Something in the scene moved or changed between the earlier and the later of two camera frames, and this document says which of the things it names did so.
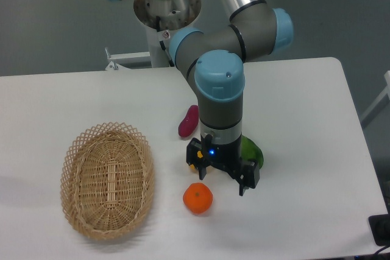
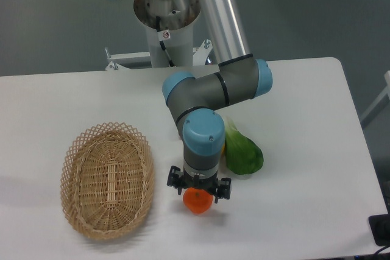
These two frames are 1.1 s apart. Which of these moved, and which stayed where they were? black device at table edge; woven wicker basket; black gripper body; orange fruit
Moved: black gripper body
Stayed: orange fruit; woven wicker basket; black device at table edge
